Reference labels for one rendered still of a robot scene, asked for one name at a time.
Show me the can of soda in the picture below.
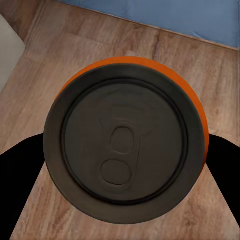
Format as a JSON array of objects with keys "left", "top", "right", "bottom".
[{"left": 43, "top": 56, "right": 210, "bottom": 225}]

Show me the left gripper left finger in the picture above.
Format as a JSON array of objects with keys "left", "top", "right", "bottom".
[{"left": 0, "top": 133, "right": 45, "bottom": 240}]

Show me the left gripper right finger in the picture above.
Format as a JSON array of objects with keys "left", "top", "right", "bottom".
[{"left": 206, "top": 134, "right": 240, "bottom": 226}]

